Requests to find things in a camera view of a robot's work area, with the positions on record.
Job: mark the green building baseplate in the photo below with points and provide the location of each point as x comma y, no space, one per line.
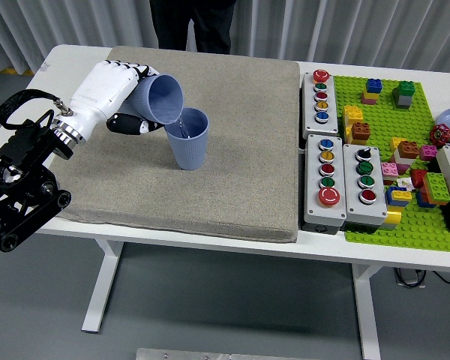
382,112

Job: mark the yellow cylinder brick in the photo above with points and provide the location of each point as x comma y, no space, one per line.
392,217

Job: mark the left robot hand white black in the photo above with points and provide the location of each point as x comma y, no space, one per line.
101,90

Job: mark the green grey brick stack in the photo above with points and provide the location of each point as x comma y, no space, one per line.
404,93

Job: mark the blue ribbed plastic cup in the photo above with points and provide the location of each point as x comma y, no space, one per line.
189,150
165,97

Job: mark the blue yellow pink brick stack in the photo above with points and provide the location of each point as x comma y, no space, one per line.
373,87

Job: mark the grey-brown cushion mat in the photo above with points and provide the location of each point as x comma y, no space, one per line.
210,168

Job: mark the brown white yellow brick stack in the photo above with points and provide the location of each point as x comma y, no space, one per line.
407,148

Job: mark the person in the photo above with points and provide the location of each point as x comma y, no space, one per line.
172,26

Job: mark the grey box large red stop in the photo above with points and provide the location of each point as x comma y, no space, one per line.
312,210

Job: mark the white pleated curtain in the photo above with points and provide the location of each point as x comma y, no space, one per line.
397,30

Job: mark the green orange blue brick stack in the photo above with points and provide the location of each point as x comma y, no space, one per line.
435,183

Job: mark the red valve wheel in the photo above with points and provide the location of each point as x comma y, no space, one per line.
439,135

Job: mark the white table leg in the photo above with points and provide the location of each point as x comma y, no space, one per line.
367,318
97,300

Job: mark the grey box black selector switch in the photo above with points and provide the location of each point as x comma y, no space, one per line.
354,210

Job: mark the red brick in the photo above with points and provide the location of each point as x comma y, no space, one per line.
418,178

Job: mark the magenta brick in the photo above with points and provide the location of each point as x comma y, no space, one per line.
428,152

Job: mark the grey five-button control box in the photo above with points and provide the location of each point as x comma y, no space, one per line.
309,120

